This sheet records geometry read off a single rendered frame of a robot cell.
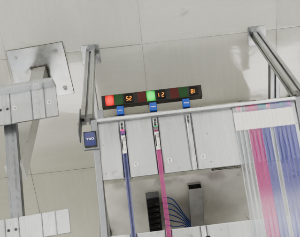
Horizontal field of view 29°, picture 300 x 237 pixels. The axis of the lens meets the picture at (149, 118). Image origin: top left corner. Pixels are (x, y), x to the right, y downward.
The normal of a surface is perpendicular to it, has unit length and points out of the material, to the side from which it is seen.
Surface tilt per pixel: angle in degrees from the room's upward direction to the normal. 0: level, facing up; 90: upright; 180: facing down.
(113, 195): 0
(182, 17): 0
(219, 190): 0
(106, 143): 44
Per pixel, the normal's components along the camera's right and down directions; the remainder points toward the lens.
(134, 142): -0.01, -0.29
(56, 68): 0.07, 0.45
